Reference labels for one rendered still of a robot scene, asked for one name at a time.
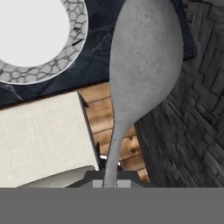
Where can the wooden cabinet panel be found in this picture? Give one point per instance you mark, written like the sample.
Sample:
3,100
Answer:
102,116

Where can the grey spoon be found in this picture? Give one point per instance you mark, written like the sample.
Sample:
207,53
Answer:
145,58

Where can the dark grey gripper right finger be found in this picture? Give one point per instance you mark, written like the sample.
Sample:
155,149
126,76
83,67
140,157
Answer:
128,178

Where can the white chair seat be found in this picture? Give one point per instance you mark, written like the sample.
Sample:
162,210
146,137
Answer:
43,137

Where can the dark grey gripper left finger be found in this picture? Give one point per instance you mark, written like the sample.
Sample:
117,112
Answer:
92,178

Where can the white plate with grey rim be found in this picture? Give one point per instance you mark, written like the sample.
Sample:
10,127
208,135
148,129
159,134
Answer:
32,32

